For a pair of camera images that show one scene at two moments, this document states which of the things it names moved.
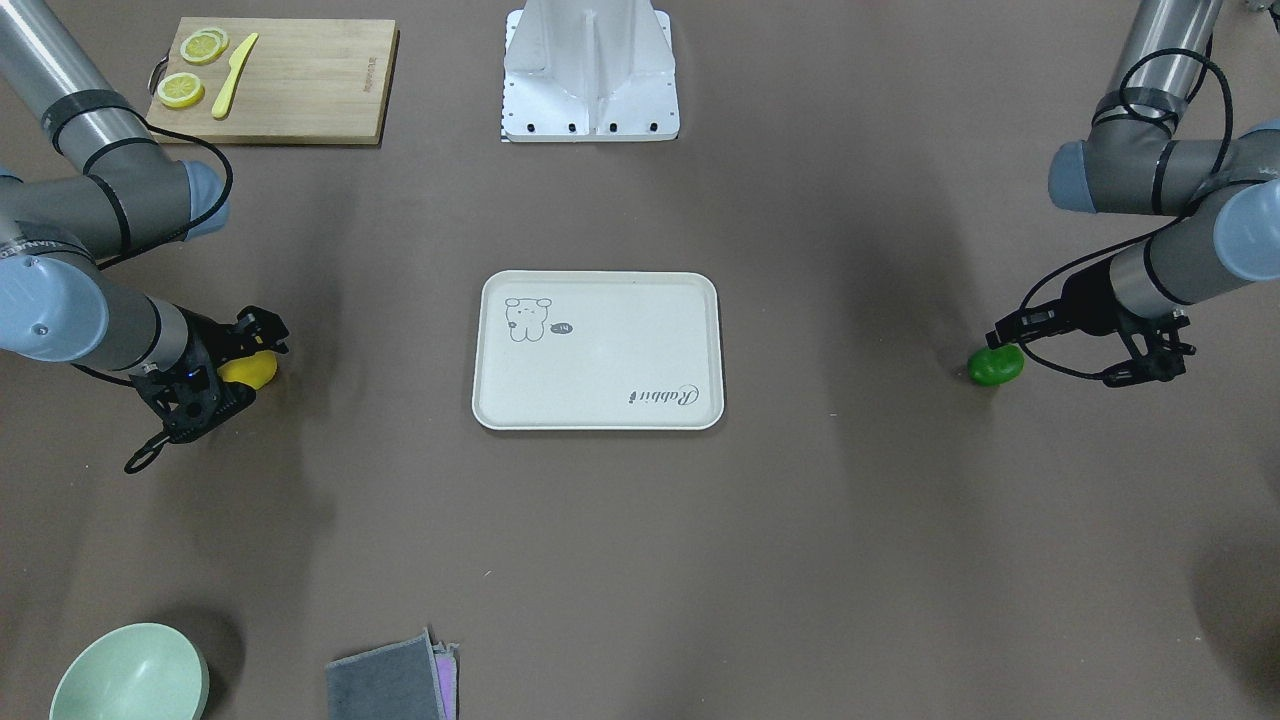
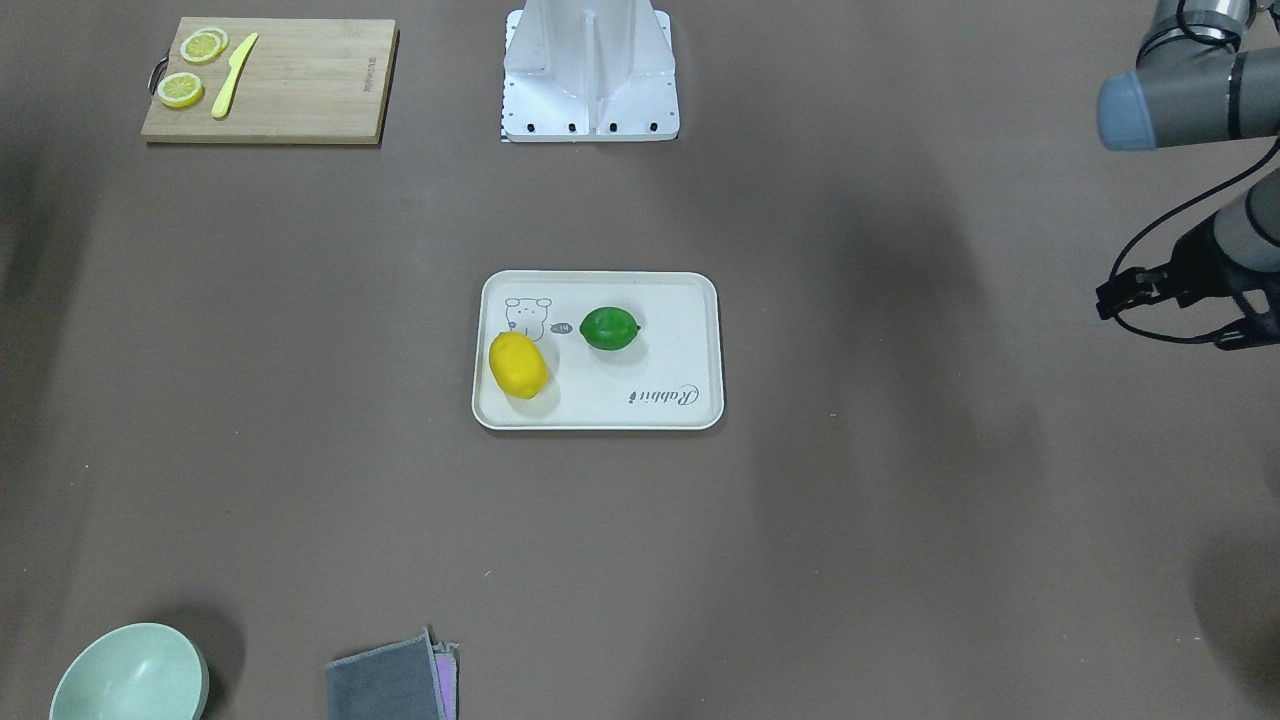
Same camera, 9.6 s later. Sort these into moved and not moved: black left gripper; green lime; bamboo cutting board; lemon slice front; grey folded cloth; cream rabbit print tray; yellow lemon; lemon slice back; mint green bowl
Moved: black left gripper; green lime; yellow lemon
Not moved: bamboo cutting board; grey folded cloth; cream rabbit print tray; lemon slice back; mint green bowl; lemon slice front
